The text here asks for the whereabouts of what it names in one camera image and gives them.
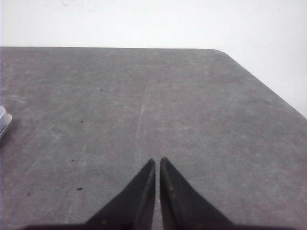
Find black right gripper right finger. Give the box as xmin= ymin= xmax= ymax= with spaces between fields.
xmin=160 ymin=157 xmax=234 ymax=228

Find silver digital kitchen scale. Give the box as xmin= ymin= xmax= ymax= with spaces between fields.
xmin=0 ymin=105 xmax=12 ymax=138

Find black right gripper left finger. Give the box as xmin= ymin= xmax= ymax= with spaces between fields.
xmin=86 ymin=159 xmax=155 ymax=228

